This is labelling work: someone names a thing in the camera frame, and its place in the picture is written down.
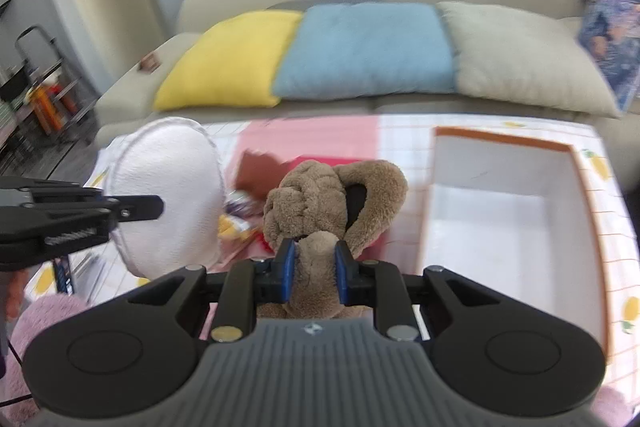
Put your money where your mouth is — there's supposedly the white round cushion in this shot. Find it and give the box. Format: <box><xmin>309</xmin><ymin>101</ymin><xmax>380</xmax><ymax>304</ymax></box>
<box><xmin>103</xmin><ymin>117</ymin><xmax>227</xmax><ymax>280</ymax></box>

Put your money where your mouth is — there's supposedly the colourful snack packet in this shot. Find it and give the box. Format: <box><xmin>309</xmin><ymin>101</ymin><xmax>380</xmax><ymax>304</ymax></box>
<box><xmin>218</xmin><ymin>190</ymin><xmax>264</xmax><ymax>242</ymax></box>

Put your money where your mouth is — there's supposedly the brown plush bunny toy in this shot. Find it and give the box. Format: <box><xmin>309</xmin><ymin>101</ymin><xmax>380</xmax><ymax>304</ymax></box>
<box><xmin>258</xmin><ymin>159</ymin><xmax>408</xmax><ymax>320</ymax></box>

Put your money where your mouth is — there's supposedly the brown felt piece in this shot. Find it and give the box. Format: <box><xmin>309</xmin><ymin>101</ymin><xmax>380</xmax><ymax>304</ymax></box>
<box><xmin>234</xmin><ymin>150</ymin><xmax>291</xmax><ymax>202</ymax></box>

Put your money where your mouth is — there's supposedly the person's left hand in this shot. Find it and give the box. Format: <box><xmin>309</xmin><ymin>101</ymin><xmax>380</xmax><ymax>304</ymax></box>
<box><xmin>2</xmin><ymin>270</ymin><xmax>29</xmax><ymax>321</ymax></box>

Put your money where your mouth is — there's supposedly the beige sofa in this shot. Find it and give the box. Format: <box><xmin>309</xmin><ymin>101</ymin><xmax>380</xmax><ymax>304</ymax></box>
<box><xmin>97</xmin><ymin>0</ymin><xmax>639</xmax><ymax>176</ymax></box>

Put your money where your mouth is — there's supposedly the metal shelf rack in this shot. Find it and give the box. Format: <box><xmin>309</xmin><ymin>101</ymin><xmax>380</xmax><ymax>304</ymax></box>
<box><xmin>1</xmin><ymin>25</ymin><xmax>99</xmax><ymax>174</ymax></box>

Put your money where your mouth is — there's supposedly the pink checkered tablecloth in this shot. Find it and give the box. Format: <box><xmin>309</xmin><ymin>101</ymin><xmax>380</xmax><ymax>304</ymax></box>
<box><xmin>29</xmin><ymin>114</ymin><xmax>640</xmax><ymax>390</ymax></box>

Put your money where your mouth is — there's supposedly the small brown card on sofa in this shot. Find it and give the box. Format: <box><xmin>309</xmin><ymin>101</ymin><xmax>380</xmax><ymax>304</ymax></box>
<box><xmin>138</xmin><ymin>53</ymin><xmax>162</xmax><ymax>74</ymax></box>

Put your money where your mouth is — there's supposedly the yellow pillow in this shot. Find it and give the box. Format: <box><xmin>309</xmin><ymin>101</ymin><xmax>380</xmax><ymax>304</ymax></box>
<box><xmin>153</xmin><ymin>10</ymin><xmax>303</xmax><ymax>112</ymax></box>

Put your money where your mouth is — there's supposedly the pink fluffy rug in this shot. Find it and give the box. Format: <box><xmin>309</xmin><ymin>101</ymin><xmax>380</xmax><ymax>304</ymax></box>
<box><xmin>0</xmin><ymin>293</ymin><xmax>94</xmax><ymax>427</ymax></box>

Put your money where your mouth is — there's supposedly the white orange storage box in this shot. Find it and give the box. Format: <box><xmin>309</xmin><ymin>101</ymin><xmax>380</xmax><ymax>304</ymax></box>
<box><xmin>414</xmin><ymin>124</ymin><xmax>612</xmax><ymax>365</ymax></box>

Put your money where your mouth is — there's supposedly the blue pillow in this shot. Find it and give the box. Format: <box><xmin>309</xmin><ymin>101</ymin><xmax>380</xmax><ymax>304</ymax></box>
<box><xmin>272</xmin><ymin>2</ymin><xmax>456</xmax><ymax>101</ymax></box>

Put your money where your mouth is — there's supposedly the beige pillow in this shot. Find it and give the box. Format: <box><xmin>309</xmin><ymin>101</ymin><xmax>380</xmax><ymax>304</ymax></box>
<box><xmin>436</xmin><ymin>1</ymin><xmax>620</xmax><ymax>117</ymax></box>

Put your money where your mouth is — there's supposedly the anime print pillow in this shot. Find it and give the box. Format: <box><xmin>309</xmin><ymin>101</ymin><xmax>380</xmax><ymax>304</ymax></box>
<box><xmin>578</xmin><ymin>0</ymin><xmax>639</xmax><ymax>112</ymax></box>

